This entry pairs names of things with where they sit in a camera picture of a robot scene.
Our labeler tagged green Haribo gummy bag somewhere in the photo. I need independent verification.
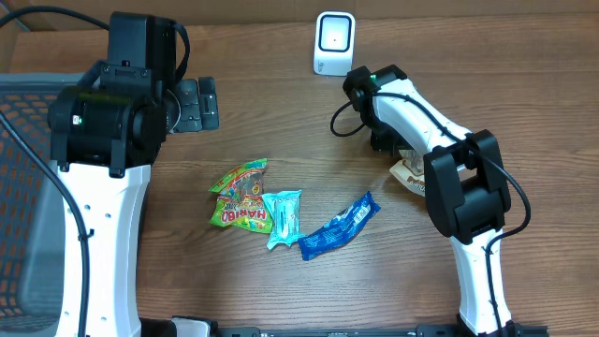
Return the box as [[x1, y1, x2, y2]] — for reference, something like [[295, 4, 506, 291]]
[[209, 158, 273, 234]]

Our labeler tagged grey plastic lattice basket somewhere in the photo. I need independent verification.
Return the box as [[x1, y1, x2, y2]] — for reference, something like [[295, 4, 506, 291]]
[[1, 73, 80, 336]]

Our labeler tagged blue snack packet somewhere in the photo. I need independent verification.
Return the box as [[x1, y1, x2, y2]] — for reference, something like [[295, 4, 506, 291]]
[[298, 191, 381, 261]]

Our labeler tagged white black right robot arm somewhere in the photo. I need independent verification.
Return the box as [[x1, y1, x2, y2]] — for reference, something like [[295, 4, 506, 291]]
[[343, 65, 512, 336]]

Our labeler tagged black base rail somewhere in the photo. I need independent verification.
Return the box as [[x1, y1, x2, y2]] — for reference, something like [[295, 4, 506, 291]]
[[214, 325, 549, 337]]

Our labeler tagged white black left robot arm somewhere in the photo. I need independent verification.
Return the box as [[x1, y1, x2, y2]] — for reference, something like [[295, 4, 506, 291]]
[[48, 12, 219, 337]]

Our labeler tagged mint green tissue packet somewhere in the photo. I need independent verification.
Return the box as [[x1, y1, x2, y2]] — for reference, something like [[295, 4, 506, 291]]
[[262, 190, 304, 250]]

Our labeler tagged white barcode scanner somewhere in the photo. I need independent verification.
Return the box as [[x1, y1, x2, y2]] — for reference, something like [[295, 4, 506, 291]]
[[314, 11, 356, 77]]

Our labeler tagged beige dried mushroom bag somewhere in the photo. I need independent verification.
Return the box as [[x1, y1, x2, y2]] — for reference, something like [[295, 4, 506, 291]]
[[389, 150, 425, 197]]

